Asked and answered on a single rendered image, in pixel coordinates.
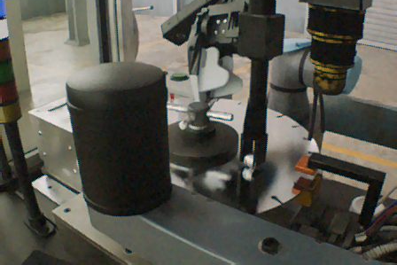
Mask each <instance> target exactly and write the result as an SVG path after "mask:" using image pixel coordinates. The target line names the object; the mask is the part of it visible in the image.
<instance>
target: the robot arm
mask: <svg viewBox="0 0 397 265"><path fill-rule="evenodd" d="M248 6H249V0H193V1H191V2H190V3H189V4H187V5H186V6H184V7H183V8H182V9H181V10H180V11H179V12H177V13H175V15H174V16H173V17H171V18H169V19H167V20H166V22H165V23H163V24H161V25H160V27H161V31H162V35H163V38H164V39H166V40H168V41H169V42H171V43H173V44H175V45H177V46H181V45H182V44H184V43H185V42H187V41H188V49H187V53H188V65H189V76H190V78H191V87H192V91H193V94H194V97H195V99H196V102H198V101H199V102H204V101H205V100H207V99H208V98H209V97H214V102H215V100H216V99H217V98H218V97H225V96H228V95H231V94H235V93H237V92H239V91H240V90H241V89H242V88H243V79H242V78H241V77H237V76H236V75H234V72H233V69H234V68H233V64H234V61H233V58H232V55H234V54H237V55H238V56H240V57H241V58H244V57H247V56H244V55H241V54H239V53H238V52H237V47H238V33H237V31H238V14H239V13H240V12H249V11H248ZM310 44H311V41H310V40H308V39H300V38H292V39H284V52H283V55H281V56H280V57H277V58H273V59H272V60H271V65H270V84H269V90H268V92H267V98H266V99H267V100H268V109H269V110H272V111H276V112H279V113H281V114H283V115H284V116H287V117H288V118H290V119H291V120H293V121H305V120H306V119H308V118H309V116H310V112H311V107H310V103H309V99H308V95H307V87H309V88H311V89H313V88H314V85H313V84H314V83H313V82H312V81H313V72H314V67H315V65H314V64H312V63H311V62H310V61H309V56H310V50H311V45H310ZM357 51H358V49H357V48H356V49H355V57H354V66H353V67H352V68H350V69H347V77H346V87H345V88H344V90H343V92H342V93H341V94H346V95H349V94H350V92H351V91H352V90H353V89H354V87H355V84H357V82H358V79H359V78H360V74H361V71H362V59H361V58H359V57H358V56H356V53H357ZM213 104H214V103H213ZM212 107H213V105H211V106H210V109H212Z"/></svg>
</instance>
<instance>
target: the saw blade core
mask: <svg viewBox="0 0 397 265"><path fill-rule="evenodd" d="M217 100H218V98H217V99H216V100H215V102H214V104H213V107H212V109H211V110H215V111H220V112H225V113H233V114H234V120H233V121H223V120H217V119H213V118H210V120H212V121H222V122H225V123H226V124H228V125H230V126H231V127H233V128H234V129H235V130H236V131H237V133H238V135H239V143H238V148H237V149H236V151H235V152H234V153H233V154H232V155H230V156H228V157H226V158H224V159H222V160H216V161H212V162H205V163H191V162H185V161H180V160H176V159H173V158H170V157H169V162H170V175H171V177H172V183H173V184H178V185H179V186H182V187H183V188H185V189H188V190H190V191H193V192H195V193H199V194H200V195H203V196H205V197H207V198H210V199H211V200H216V201H219V202H221V203H222V204H224V205H226V206H228V207H234V208H236V209H237V210H239V211H243V210H240V209H241V208H244V209H245V212H246V213H247V214H250V215H258V214H263V213H266V212H269V211H272V210H275V209H276V208H279V207H281V206H282V204H283V205H284V204H286V203H288V202H289V201H290V200H292V199H295V198H296V197H298V196H299V195H300V194H301V193H302V192H303V191H304V190H305V189H307V188H308V186H309V185H310V184H311V183H312V182H313V181H314V180H313V179H311V178H310V176H315V175H316V174H317V171H318V169H317V171H316V172H315V175H306V174H304V173H301V172H300V171H299V172H296V171H295V166H296V164H297V163H298V161H299V160H300V159H301V157H302V156H303V155H308V156H310V155H311V153H313V152H318V153H319V148H318V146H317V144H316V143H315V139H314V138H313V137H312V141H308V140H307V138H308V132H307V131H306V130H305V129H304V128H303V127H301V126H300V124H299V123H298V122H296V121H293V120H291V119H290V118H288V117H287V116H284V115H283V114H281V113H279V112H276V111H272V110H269V109H268V110H267V127H266V133H268V134H269V135H268V143H267V152H266V161H265V162H264V163H262V165H260V166H259V167H257V168H256V169H254V168H251V167H248V166H247V165H245V163H244V162H243V163H241V162H239V148H240V133H243V124H244V120H245V111H246V108H247V106H246V102H242V103H241V101H236V100H230V99H224V98H219V100H218V102H217ZM172 102H173V104H178V105H187V106H188V104H189V103H192V102H196V101H194V97H186V98H175V99H172ZM187 117H188V114H187V113H182V112H177V111H173V110H167V122H168V124H170V123H173V122H176V121H183V120H184V119H185V118H187ZM280 117H281V118H280ZM309 153H310V154H309ZM295 183H296V184H297V185H295ZM274 198H277V199H274ZM277 201H278V202H277ZM279 202H280V203H279ZM281 203H282V204H281ZM243 212H244V211H243Z"/></svg>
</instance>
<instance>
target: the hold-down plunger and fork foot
mask: <svg viewBox="0 0 397 265"><path fill-rule="evenodd" d="M268 78H269V62H257V61H251V73H250V87H249V98H248V99H247V102H246V106H247V108H246V111H245V120H244V124H243V133H240V148H239V162H241V163H243V162H245V155H246V153H247V152H249V151H253V141H254V151H253V168H254V169H256V168H257V167H259V166H260V165H262V163H264V162H265V161H266V152H267V143H268V135H269V134H268V133H266V127H267V110H268V100H267V99H266V98H267V88H268Z"/></svg>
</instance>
